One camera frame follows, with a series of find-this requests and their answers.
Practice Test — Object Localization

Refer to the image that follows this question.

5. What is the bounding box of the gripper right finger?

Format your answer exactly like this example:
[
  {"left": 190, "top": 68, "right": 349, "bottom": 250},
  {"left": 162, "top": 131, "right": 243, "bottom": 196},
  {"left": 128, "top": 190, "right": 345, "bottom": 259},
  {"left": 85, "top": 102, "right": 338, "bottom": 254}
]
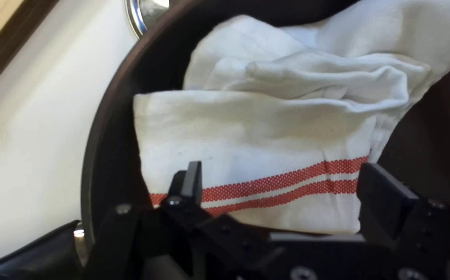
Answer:
[{"left": 356, "top": 163, "right": 450, "bottom": 280}]

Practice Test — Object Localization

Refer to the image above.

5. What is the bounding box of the white towel with red stripes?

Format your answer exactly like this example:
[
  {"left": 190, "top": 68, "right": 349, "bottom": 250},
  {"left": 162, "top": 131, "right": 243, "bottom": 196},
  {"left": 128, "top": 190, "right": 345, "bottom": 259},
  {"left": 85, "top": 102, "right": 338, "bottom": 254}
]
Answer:
[{"left": 133, "top": 0, "right": 450, "bottom": 236}]

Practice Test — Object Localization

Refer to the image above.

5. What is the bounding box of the brown wooden frame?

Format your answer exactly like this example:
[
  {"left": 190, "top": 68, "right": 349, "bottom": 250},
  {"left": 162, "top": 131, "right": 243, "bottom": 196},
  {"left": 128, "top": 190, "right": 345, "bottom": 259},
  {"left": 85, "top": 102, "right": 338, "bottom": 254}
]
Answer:
[{"left": 0, "top": 0, "right": 60, "bottom": 105}]

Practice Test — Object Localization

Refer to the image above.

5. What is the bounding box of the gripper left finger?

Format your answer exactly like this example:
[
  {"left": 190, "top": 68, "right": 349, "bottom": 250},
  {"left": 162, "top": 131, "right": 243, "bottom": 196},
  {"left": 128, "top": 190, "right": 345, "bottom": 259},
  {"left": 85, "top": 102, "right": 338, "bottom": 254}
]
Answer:
[{"left": 88, "top": 161, "right": 274, "bottom": 280}]

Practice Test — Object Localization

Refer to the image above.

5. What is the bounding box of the shiny silver metal pot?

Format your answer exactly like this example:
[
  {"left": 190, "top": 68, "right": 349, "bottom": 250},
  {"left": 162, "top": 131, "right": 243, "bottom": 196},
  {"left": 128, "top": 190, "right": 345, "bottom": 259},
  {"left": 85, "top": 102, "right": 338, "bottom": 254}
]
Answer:
[{"left": 125, "top": 0, "right": 170, "bottom": 38}]

